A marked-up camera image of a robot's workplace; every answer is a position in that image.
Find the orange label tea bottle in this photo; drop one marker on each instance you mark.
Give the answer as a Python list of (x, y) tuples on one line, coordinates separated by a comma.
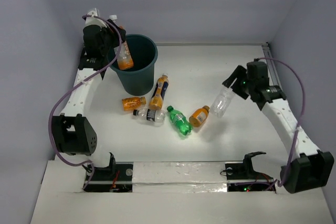
[(124, 60)]

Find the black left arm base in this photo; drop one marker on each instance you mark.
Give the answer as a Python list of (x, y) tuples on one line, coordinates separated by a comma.
[(105, 180)]

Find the small orange juice bottle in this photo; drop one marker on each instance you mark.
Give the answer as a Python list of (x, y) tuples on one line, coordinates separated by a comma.
[(198, 118)]

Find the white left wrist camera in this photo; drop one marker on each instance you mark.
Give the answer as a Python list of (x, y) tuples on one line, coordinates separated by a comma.
[(91, 20)]

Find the yellow blue label bottle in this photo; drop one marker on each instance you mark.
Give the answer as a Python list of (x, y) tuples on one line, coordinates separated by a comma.
[(157, 98)]

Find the dark green plastic bin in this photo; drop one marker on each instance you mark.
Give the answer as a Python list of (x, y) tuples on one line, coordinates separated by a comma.
[(138, 80)]

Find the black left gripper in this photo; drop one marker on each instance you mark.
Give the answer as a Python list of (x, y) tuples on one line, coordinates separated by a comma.
[(117, 35)]

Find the clear bottle black label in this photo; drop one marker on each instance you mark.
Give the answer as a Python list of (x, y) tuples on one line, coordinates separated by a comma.
[(148, 116)]

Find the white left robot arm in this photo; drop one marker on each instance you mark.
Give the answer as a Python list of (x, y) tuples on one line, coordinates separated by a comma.
[(73, 138)]

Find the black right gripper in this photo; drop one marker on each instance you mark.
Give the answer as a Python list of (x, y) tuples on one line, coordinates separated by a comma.
[(240, 72)]

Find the large clear plastic bottle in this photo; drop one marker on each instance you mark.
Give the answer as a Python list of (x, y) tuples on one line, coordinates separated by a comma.
[(222, 102)]

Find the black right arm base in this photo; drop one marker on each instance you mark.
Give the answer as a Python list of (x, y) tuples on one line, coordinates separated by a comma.
[(242, 177)]

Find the small orange patterned bottle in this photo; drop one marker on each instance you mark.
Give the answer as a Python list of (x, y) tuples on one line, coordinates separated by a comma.
[(133, 103)]

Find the green soda bottle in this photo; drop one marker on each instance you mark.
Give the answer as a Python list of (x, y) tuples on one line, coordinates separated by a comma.
[(180, 122)]

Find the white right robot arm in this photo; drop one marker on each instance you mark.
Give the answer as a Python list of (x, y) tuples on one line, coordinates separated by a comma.
[(307, 167)]

